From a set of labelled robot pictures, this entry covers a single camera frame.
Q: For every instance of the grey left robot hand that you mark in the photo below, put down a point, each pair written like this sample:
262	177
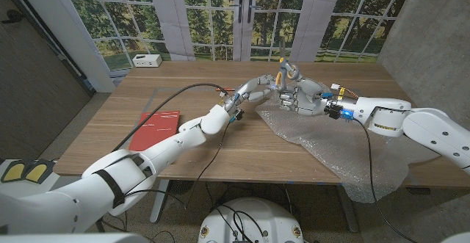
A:
249	90

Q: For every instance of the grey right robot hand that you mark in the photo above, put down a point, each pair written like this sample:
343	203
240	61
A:
306	100

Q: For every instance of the clear bubble wrap sheet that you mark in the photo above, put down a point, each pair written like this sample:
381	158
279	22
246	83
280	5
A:
330	140

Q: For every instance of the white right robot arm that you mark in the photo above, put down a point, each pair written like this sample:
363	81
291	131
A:
422	125

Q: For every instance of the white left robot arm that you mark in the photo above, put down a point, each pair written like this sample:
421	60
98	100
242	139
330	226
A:
128	169

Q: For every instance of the red notebook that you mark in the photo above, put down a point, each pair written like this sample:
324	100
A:
158	129

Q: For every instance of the printed window forest backdrop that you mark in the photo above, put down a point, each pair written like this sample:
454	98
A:
205	15

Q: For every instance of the white power strip box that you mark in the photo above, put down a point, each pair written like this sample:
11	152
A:
147	61

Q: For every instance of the white table leg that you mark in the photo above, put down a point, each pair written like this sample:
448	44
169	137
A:
159	202
347	213

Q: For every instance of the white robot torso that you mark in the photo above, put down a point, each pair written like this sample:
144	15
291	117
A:
271	217

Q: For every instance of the yellow black foot pedal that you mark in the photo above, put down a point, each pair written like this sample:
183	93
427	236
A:
38	171
14	171

